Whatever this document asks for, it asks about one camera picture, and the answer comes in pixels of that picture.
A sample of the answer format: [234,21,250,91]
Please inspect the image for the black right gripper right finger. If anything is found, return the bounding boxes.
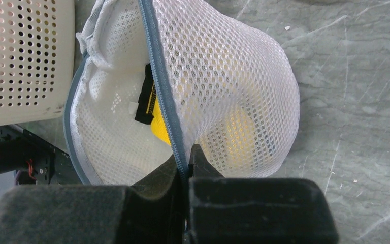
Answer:
[187,144,339,243]

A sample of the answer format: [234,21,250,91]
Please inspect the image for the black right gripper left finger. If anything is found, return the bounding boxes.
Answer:
[0,157,183,243]

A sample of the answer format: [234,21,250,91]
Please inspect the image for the black bra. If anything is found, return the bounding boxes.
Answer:
[135,64,171,146]

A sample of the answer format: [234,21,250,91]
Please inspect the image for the white mesh laundry bag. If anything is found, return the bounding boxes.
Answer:
[64,1,300,185]

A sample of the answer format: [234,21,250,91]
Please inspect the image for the cream plastic laundry basket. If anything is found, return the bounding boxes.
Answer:
[0,0,75,126]

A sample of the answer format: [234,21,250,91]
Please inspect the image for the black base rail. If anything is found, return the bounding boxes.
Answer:
[0,125,81,185]

